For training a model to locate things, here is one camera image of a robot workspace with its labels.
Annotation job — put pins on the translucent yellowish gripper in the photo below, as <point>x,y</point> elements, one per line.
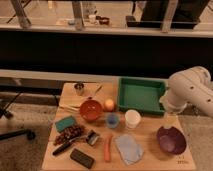
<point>169,120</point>

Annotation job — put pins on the teal green sponge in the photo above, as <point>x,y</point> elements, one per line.
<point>64,123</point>

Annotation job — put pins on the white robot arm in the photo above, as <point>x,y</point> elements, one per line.
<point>188,86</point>

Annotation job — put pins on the green plastic tray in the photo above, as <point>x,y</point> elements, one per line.
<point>141,94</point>

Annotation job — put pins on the black tray in background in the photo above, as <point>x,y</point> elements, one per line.
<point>132,22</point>

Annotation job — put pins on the purple bowl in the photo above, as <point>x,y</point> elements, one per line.
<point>171,140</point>

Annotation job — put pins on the white paper cup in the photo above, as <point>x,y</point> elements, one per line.
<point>132,119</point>

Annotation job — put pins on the light blue folded cloth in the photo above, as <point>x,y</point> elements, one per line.
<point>131,152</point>

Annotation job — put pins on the small blue cup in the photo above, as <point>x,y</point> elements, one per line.
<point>112,120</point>

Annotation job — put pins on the peach coloured apple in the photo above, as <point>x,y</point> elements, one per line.
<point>109,105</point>

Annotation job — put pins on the orange carrot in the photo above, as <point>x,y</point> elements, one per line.
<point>107,145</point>

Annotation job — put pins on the orange red bowl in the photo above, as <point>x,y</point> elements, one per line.
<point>90,110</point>

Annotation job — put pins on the black rectangular block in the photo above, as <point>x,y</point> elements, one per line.
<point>82,158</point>

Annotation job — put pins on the small metal cup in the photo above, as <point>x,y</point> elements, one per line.
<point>79,88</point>

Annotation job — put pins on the bunch of dark grapes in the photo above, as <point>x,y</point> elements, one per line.
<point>69,133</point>

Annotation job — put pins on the light wooden cutting board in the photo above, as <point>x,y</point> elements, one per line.
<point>70,100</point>

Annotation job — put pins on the dark bowl in background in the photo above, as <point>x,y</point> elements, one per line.
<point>104,21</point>

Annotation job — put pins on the white cup in background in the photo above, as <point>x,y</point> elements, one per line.
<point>92,18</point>

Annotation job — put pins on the black office chair base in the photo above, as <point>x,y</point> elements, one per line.
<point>4,112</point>

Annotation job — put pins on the wooden handled spoon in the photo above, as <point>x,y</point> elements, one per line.
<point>96,91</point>

